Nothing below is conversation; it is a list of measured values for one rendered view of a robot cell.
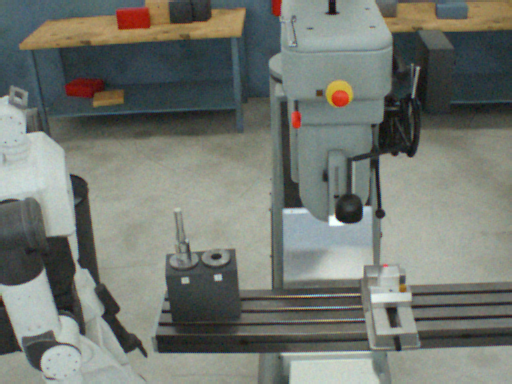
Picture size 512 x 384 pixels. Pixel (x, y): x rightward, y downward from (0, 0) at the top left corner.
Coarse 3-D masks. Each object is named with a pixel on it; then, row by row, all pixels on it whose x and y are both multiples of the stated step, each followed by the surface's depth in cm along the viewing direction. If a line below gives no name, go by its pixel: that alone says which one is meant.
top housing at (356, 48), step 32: (288, 0) 179; (320, 0) 177; (352, 0) 176; (320, 32) 151; (352, 32) 150; (384, 32) 149; (288, 64) 152; (320, 64) 150; (352, 64) 149; (384, 64) 150; (320, 96) 154; (384, 96) 156
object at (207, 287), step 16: (192, 256) 208; (208, 256) 208; (224, 256) 207; (176, 272) 203; (192, 272) 203; (208, 272) 203; (224, 272) 203; (176, 288) 205; (192, 288) 205; (208, 288) 205; (224, 288) 206; (176, 304) 208; (192, 304) 208; (208, 304) 209; (224, 304) 209; (240, 304) 210; (176, 320) 211; (192, 320) 211
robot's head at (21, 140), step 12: (0, 108) 125; (12, 108) 125; (0, 120) 122; (12, 120) 123; (24, 120) 125; (0, 132) 123; (12, 132) 124; (24, 132) 125; (0, 144) 130; (12, 144) 125; (24, 144) 130
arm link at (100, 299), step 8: (80, 288) 182; (88, 288) 182; (96, 288) 180; (104, 288) 179; (80, 296) 179; (88, 296) 178; (96, 296) 181; (104, 296) 179; (112, 296) 182; (96, 304) 177; (104, 304) 181; (112, 304) 181; (96, 312) 176; (104, 312) 182; (112, 312) 182; (112, 320) 183
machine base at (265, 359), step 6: (264, 354) 303; (270, 354) 301; (264, 360) 299; (270, 360) 298; (264, 366) 295; (270, 366) 294; (258, 372) 302; (264, 372) 292; (270, 372) 291; (384, 372) 286; (258, 378) 298; (264, 378) 288; (270, 378) 288; (384, 378) 283
